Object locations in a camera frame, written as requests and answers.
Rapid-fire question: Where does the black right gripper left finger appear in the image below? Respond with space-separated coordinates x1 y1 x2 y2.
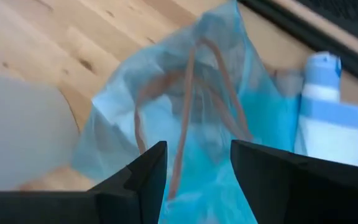
0 140 168 224

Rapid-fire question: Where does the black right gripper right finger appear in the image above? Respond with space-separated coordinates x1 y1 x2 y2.
230 139 358 224

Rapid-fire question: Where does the white plastic trash bin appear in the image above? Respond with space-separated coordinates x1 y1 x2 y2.
0 70 81 191

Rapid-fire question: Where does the pale blue trash bag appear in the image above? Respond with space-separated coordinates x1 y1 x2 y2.
71 0 303 224

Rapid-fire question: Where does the blue white trash bag roll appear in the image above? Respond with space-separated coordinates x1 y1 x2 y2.
293 51 358 171

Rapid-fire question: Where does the black floor mat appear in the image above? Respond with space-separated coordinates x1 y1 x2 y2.
295 0 358 45

